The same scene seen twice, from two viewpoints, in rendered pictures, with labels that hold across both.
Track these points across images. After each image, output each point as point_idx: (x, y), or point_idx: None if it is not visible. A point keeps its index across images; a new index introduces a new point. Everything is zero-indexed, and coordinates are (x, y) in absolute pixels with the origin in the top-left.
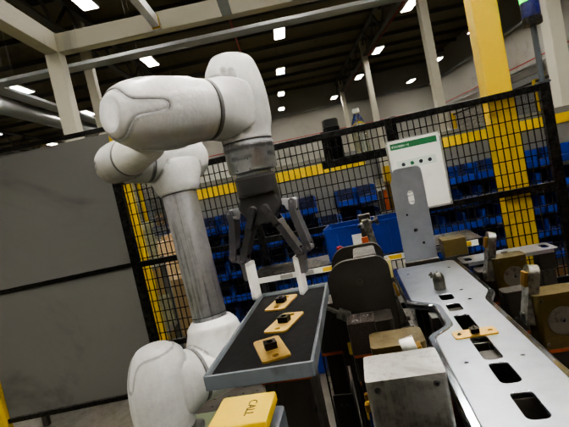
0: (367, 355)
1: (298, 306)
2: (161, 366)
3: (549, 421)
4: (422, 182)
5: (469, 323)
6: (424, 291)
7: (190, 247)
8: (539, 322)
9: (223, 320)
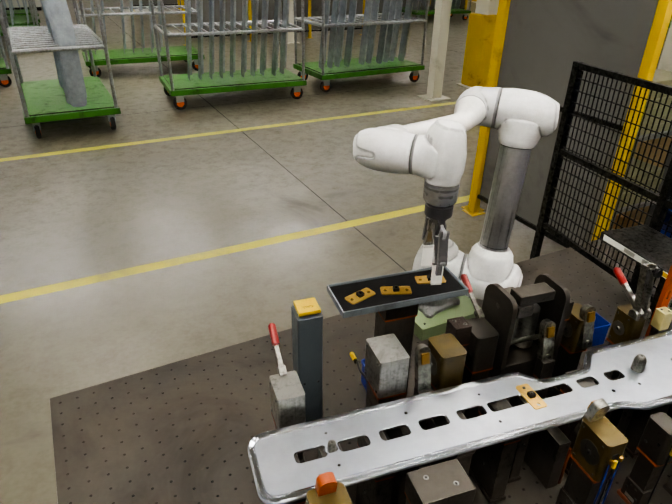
0: None
1: (424, 288)
2: None
3: (418, 428)
4: None
5: None
6: (623, 359)
7: (496, 192)
8: (577, 436)
9: (490, 255)
